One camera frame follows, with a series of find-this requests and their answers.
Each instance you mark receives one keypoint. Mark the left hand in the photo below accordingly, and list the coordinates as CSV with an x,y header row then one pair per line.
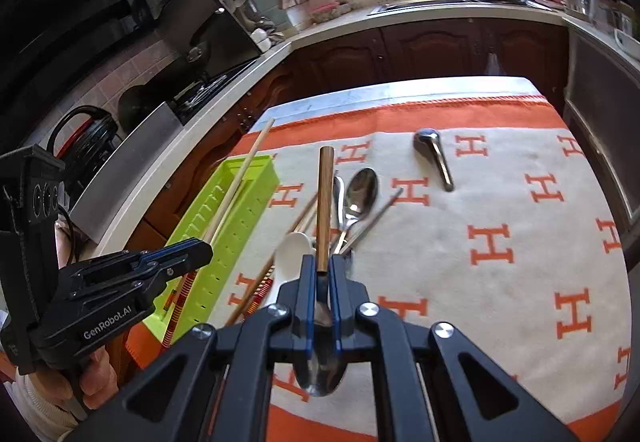
x,y
98,383

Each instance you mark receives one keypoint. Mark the orange and cream blanket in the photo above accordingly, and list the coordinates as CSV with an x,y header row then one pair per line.
x,y
523,256

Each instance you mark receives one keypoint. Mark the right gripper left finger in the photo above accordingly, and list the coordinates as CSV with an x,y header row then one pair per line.
x,y
213,384

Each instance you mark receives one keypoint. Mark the pale cream chopstick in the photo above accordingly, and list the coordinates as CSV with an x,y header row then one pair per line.
x,y
252,289

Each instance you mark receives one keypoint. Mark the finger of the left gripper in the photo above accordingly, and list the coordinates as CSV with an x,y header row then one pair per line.
x,y
148,289
175,260

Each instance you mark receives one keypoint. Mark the steel soup spoon curved handle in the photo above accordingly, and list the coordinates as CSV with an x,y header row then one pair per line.
x,y
427,142

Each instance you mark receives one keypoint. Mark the black stove range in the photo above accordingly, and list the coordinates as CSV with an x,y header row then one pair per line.
x,y
212,46

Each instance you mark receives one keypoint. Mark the steel chopstick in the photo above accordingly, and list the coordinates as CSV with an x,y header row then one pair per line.
x,y
365,230

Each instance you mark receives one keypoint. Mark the green plastic utensil tray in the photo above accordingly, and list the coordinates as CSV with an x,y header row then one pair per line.
x,y
259,182

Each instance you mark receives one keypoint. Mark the pale chopstick red striped end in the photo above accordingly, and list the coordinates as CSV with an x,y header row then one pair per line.
x,y
212,231

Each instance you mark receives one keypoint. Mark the wooden handled steel spoon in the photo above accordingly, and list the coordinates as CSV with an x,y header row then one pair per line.
x,y
317,364

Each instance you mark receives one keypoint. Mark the white ceramic soup spoon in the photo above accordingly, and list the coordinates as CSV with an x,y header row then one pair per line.
x,y
289,257

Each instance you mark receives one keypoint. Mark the large steel tablespoon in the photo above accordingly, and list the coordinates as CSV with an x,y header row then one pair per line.
x,y
360,196

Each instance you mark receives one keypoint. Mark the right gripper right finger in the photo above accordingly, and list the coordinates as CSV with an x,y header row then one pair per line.
x,y
432,383

